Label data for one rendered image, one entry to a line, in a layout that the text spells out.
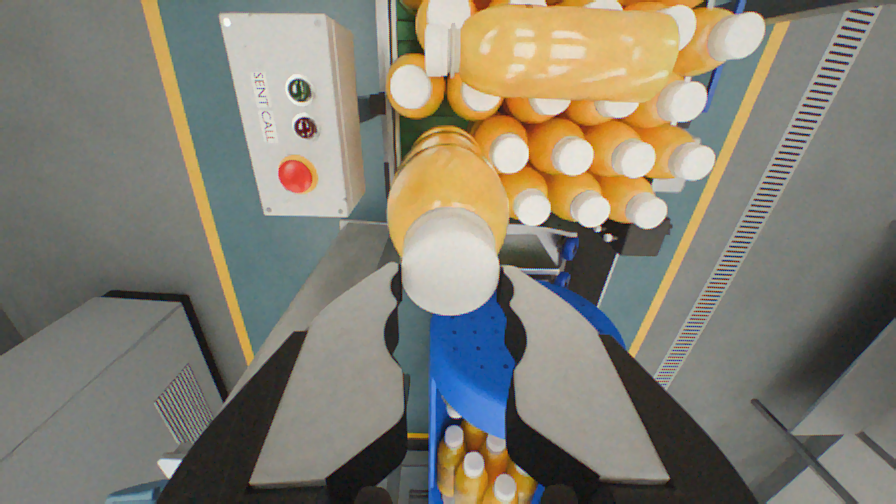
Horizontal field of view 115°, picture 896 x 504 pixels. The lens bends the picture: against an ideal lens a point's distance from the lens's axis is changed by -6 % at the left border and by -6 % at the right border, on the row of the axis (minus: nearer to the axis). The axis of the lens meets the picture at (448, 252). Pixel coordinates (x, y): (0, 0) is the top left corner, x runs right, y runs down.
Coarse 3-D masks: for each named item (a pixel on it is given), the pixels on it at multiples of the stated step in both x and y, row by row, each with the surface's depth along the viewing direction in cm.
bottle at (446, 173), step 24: (432, 144) 19; (456, 144) 18; (408, 168) 16; (432, 168) 15; (456, 168) 15; (480, 168) 15; (408, 192) 14; (432, 192) 14; (456, 192) 14; (480, 192) 14; (504, 192) 16; (408, 216) 14; (432, 216) 13; (480, 216) 14; (504, 216) 15; (408, 240) 13; (504, 240) 16
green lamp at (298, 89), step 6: (294, 78) 29; (300, 78) 29; (288, 84) 29; (294, 84) 29; (300, 84) 29; (306, 84) 29; (288, 90) 29; (294, 90) 29; (300, 90) 29; (306, 90) 29; (294, 96) 30; (300, 96) 30; (306, 96) 30; (300, 102) 30
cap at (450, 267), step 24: (456, 216) 13; (432, 240) 11; (456, 240) 11; (480, 240) 11; (408, 264) 12; (432, 264) 12; (456, 264) 12; (480, 264) 12; (408, 288) 12; (432, 288) 12; (456, 288) 12; (480, 288) 12; (432, 312) 13; (456, 312) 13
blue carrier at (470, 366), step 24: (552, 288) 55; (480, 312) 48; (600, 312) 49; (432, 336) 44; (456, 336) 43; (480, 336) 44; (432, 360) 44; (456, 360) 40; (480, 360) 40; (504, 360) 40; (432, 384) 47; (456, 384) 38; (480, 384) 37; (504, 384) 37; (432, 408) 50; (456, 408) 40; (480, 408) 37; (504, 408) 35; (432, 432) 53; (504, 432) 37; (432, 456) 56; (432, 480) 60
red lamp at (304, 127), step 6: (300, 120) 31; (306, 120) 31; (312, 120) 31; (294, 126) 31; (300, 126) 31; (306, 126) 31; (312, 126) 31; (300, 132) 31; (306, 132) 31; (312, 132) 31; (306, 138) 32
